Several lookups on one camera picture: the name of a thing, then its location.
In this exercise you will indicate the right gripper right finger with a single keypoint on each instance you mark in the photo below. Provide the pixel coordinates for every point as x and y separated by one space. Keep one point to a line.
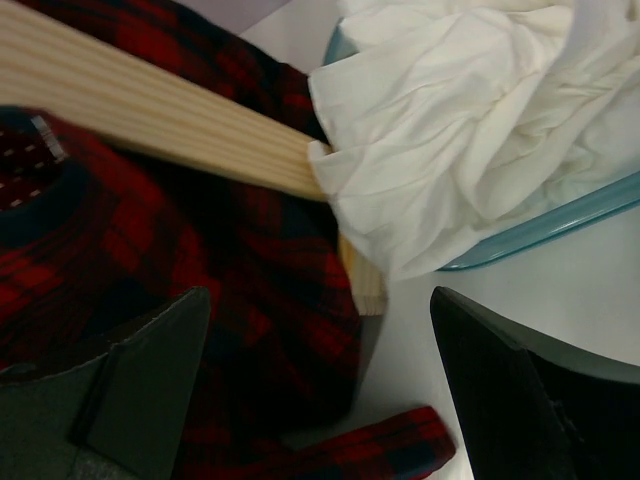
531 406

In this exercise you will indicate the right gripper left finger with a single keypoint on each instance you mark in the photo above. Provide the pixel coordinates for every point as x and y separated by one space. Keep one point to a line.
110 407

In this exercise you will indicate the red polka dot garment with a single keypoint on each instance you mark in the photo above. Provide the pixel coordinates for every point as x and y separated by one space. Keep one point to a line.
28 167

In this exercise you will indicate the white garment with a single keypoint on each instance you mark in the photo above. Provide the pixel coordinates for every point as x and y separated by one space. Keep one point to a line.
450 125

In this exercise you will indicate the red plaid skirt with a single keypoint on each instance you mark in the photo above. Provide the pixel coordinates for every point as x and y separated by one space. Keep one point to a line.
119 234

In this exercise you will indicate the teal plastic bin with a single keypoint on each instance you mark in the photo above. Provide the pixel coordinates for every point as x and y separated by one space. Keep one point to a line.
550 220

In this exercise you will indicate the wooden clothes rack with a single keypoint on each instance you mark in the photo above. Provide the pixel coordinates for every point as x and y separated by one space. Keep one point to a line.
145 109

